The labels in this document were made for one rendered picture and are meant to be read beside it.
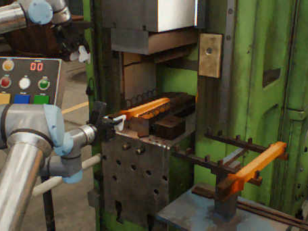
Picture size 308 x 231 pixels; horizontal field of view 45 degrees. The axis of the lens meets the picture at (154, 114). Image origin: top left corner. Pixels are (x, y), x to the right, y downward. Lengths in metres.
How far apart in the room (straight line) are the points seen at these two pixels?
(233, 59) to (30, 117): 0.84
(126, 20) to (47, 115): 0.70
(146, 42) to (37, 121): 0.68
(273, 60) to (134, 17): 0.70
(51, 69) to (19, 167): 0.98
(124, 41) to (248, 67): 0.52
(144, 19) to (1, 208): 0.94
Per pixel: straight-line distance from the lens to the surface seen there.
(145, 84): 2.00
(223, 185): 1.01
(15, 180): 0.93
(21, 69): 1.93
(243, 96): 1.53
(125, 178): 1.74
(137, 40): 1.56
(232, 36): 1.49
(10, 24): 1.25
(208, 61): 1.53
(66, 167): 1.39
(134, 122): 1.66
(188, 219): 1.36
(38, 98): 1.84
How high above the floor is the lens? 1.55
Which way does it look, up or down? 20 degrees down
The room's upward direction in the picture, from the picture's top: straight up
